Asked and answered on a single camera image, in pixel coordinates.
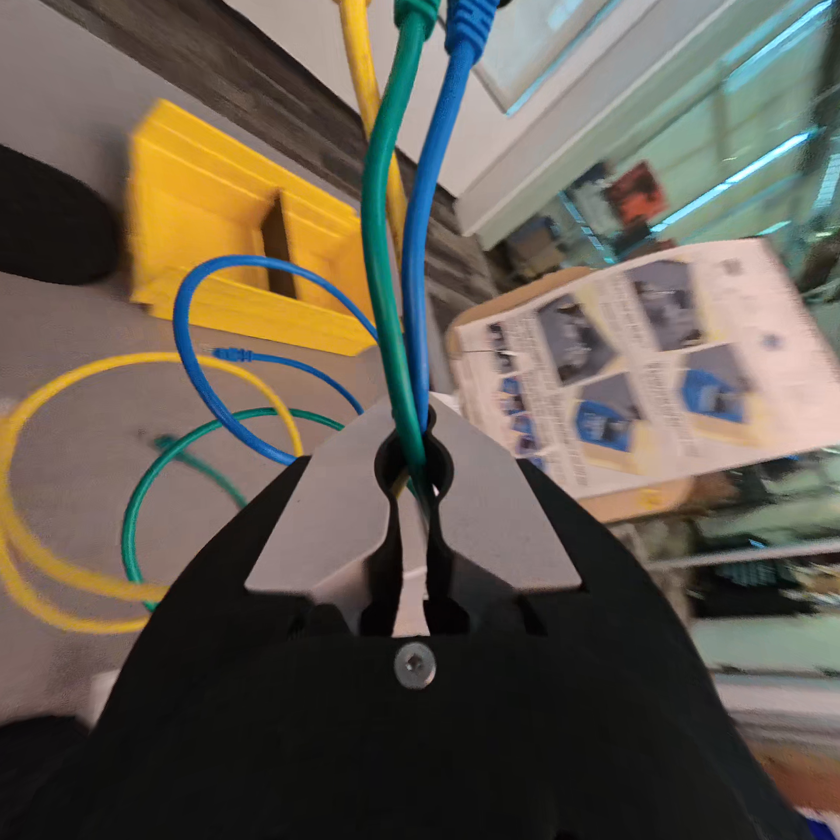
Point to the yellow plastic bin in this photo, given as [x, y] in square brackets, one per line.
[197, 197]

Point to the black round pad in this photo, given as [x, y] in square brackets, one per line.
[46, 216]

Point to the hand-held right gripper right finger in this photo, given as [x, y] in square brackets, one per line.
[505, 525]

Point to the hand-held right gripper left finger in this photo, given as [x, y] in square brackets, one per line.
[328, 512]

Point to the printed instruction sheet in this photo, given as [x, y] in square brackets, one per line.
[656, 367]

